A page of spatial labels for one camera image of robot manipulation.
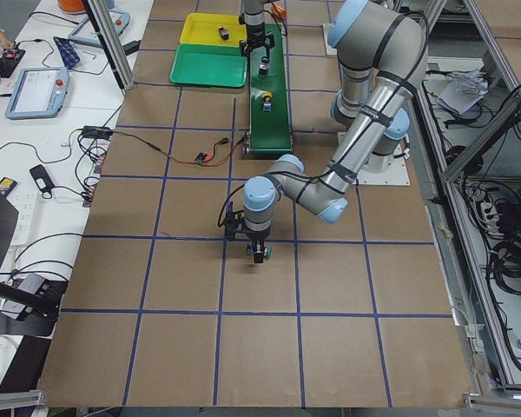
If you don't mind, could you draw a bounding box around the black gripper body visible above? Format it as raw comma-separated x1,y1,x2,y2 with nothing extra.
240,32,274,64
247,235,266,247

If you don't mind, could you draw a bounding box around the yellow push button switch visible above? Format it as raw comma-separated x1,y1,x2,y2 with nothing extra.
218,26,229,41

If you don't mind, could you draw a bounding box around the plain orange cylinder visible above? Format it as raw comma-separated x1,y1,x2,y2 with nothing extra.
270,2,287,22

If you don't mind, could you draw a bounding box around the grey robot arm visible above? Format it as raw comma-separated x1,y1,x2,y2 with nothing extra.
238,0,283,63
224,1,431,263

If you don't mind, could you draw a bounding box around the yellow plastic tray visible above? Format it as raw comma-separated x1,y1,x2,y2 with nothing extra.
180,12,246,47

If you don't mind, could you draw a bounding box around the green plastic tray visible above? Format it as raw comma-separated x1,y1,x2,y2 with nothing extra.
169,43,247,88

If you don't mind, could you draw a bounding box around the green conveyor belt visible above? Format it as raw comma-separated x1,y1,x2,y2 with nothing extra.
245,23,293,156

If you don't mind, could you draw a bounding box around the small black circuit board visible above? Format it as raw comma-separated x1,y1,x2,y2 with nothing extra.
195,152,210,164

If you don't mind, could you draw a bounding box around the blue teach pendant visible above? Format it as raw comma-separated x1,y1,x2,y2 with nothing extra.
68,8,131,49
4,67,70,120

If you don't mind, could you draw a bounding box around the white power strip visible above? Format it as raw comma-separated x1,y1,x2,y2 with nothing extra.
10,192,40,247

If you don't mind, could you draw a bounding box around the red black wire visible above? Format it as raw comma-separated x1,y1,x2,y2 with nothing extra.
110,129,248,169

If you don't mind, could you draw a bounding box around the aluminium frame post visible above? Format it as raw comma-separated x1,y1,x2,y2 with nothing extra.
82,0,135,91

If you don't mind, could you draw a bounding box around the black camera stand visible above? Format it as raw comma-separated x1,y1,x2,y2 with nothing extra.
0,192,67,337

